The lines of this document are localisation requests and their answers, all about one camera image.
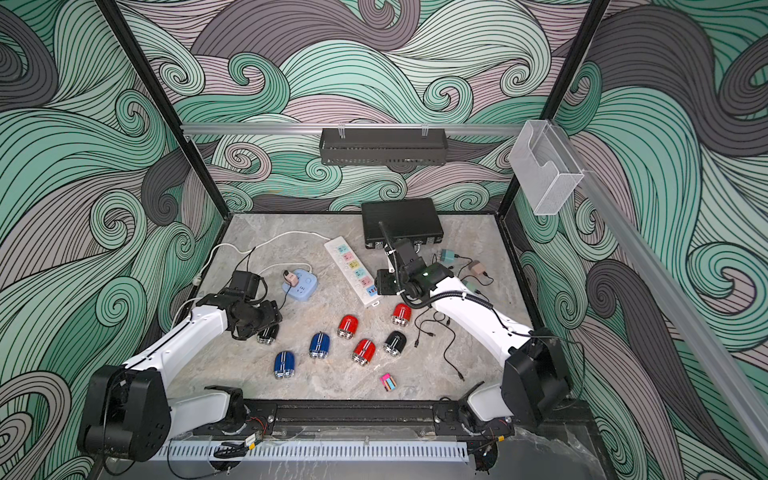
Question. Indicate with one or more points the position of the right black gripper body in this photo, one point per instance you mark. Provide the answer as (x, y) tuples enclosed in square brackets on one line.
[(392, 283)]

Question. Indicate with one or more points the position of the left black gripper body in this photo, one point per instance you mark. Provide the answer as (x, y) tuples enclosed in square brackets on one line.
[(259, 318)]

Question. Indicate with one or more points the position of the red shaver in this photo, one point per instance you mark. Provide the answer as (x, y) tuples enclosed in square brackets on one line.
[(348, 326), (401, 315), (364, 352)]

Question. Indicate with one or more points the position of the teal charger adapter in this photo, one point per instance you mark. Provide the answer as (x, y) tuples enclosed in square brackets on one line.
[(447, 256)]

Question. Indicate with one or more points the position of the beige charger adapter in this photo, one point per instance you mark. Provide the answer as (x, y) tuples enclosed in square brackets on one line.
[(290, 278)]

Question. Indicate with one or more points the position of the blue shaver front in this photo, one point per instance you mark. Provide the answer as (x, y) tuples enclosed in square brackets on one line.
[(284, 365)]

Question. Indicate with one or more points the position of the blue shaver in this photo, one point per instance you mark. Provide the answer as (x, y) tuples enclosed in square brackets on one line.
[(319, 346), (284, 365)]

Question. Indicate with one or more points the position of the pink charger adapter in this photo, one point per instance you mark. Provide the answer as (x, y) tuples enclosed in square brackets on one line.
[(477, 268)]

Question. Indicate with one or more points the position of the black shaver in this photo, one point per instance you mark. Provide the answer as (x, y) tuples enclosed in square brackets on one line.
[(395, 343), (268, 335)]

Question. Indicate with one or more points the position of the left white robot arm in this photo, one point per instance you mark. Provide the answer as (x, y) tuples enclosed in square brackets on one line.
[(128, 413)]

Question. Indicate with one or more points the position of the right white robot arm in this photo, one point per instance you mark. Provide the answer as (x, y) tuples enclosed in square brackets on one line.
[(535, 376)]

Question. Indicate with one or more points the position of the white power strip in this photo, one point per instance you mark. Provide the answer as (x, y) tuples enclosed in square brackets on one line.
[(354, 271)]

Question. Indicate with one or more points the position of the black briefcase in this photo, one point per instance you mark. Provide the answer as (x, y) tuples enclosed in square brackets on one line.
[(415, 219)]

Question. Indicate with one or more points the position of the light blue socket cube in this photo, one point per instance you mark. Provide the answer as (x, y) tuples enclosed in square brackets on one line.
[(306, 287)]

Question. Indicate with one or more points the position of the pink striped small box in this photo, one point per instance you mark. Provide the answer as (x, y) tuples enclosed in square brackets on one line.
[(388, 382)]

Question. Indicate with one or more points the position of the white slotted cable duct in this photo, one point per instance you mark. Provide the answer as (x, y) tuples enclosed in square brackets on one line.
[(320, 450)]

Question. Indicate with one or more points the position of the black wall shelf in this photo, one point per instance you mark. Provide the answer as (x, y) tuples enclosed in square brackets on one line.
[(347, 146)]

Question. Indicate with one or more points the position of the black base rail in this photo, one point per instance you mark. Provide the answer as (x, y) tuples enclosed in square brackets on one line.
[(442, 417)]

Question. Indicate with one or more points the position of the aluminium wall rail back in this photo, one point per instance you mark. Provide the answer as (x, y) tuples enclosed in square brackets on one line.
[(276, 128)]

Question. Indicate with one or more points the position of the aluminium wall rail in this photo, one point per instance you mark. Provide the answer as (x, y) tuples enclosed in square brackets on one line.
[(611, 190), (276, 128)]

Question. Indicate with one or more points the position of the clear acrylic wall box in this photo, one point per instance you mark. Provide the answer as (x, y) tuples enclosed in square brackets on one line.
[(544, 163)]

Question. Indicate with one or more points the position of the aluminium wall rail right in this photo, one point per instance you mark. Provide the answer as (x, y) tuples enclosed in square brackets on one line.
[(611, 190)]

